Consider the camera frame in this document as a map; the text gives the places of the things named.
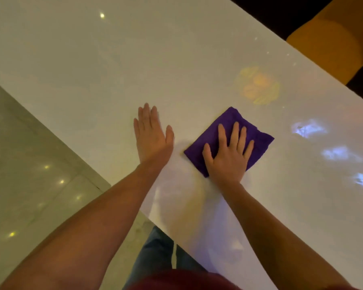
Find person's right hand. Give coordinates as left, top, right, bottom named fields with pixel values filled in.
left=202, top=121, right=255, bottom=187

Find person's left hand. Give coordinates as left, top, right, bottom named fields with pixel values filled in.
left=133, top=103, right=175, bottom=165

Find purple cleaning cloth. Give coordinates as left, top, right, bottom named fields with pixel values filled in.
left=184, top=107, right=275, bottom=178

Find person's left forearm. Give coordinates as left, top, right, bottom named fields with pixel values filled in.
left=0, top=159, right=172, bottom=290

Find person's right forearm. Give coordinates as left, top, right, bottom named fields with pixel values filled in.
left=220, top=180, right=361, bottom=290

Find person's blue jeans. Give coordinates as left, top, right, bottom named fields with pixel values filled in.
left=122, top=225, right=207, bottom=290

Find person's dark red shirt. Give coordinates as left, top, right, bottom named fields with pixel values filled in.
left=132, top=269, right=361, bottom=290

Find orange upholstered chair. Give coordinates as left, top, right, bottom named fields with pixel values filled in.
left=286, top=0, right=363, bottom=85

